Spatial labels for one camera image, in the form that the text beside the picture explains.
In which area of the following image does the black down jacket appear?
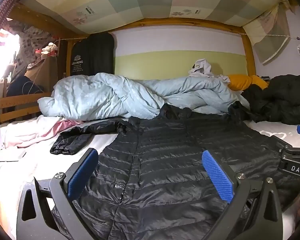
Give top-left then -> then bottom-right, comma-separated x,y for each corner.
50,104 -> 300,240

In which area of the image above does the plush toy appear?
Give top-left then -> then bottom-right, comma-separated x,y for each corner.
41,42 -> 58,54

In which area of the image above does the dark bag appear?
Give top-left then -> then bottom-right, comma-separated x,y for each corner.
6,76 -> 44,97

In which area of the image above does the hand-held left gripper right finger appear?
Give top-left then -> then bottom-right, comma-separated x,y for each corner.
202,150 -> 284,240

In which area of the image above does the pink and white cloth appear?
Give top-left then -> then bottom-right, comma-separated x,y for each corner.
0,116 -> 84,148

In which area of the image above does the pastel checked hanging curtain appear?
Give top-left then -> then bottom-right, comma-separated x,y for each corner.
242,1 -> 290,64

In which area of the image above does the light blue duvet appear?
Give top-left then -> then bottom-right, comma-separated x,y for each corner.
37,72 -> 250,120

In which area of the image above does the white garment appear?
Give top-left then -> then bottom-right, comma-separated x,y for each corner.
189,59 -> 230,83

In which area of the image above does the black printed hanging bag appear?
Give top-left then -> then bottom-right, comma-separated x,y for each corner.
70,33 -> 115,77

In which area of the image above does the grey patterned cloth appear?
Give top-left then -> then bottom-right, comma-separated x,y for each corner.
7,20 -> 58,70

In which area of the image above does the yellow pillow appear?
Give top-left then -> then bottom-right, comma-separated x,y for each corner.
227,74 -> 269,92

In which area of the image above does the dark coat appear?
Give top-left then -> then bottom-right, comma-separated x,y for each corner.
229,73 -> 300,125

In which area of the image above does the brown cardboard box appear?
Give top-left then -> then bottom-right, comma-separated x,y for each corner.
25,56 -> 59,94

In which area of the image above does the red checked curtain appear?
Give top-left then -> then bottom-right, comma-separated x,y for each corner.
0,0 -> 44,48

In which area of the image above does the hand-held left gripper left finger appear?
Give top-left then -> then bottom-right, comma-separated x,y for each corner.
16,148 -> 99,240

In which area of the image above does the white cord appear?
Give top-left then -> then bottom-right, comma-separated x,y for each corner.
237,31 -> 300,40

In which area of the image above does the grey printed bed sheet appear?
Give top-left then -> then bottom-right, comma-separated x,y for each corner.
0,116 -> 300,232

